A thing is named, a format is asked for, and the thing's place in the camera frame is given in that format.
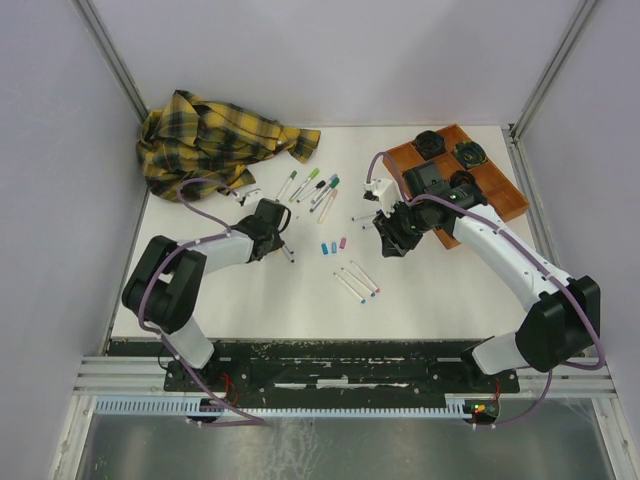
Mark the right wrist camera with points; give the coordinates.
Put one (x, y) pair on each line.
(384, 192)

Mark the light green cap marker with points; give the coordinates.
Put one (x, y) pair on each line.
(304, 184)

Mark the pink cap marker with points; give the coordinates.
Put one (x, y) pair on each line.
(328, 204)

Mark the green blue rolled sock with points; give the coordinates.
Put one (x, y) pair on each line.
(469, 154)

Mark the right aluminium frame post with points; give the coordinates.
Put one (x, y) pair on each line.
(569, 39)

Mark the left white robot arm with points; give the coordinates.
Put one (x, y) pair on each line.
(162, 291)

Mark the black cap marker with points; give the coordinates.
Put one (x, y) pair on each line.
(317, 188)

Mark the yellow plaid shirt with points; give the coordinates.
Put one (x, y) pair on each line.
(196, 138)

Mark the orange compartment tray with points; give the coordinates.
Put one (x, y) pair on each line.
(499, 190)

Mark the purple cap marker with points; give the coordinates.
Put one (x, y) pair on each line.
(320, 200)

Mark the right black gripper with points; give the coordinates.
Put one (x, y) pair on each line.
(389, 247)

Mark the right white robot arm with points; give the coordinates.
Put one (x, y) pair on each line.
(562, 312)

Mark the aluminium frame post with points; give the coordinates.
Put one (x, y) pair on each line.
(97, 29)
(569, 39)

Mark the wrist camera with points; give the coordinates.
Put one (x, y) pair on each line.
(384, 192)
(250, 197)

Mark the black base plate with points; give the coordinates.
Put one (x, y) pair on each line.
(340, 375)

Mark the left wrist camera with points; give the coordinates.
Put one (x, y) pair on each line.
(250, 197)

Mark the dark floral rolled sock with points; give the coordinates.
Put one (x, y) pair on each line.
(462, 177)

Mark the left aluminium frame post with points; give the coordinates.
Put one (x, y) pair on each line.
(97, 29)

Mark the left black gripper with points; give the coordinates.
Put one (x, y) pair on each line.
(277, 241)

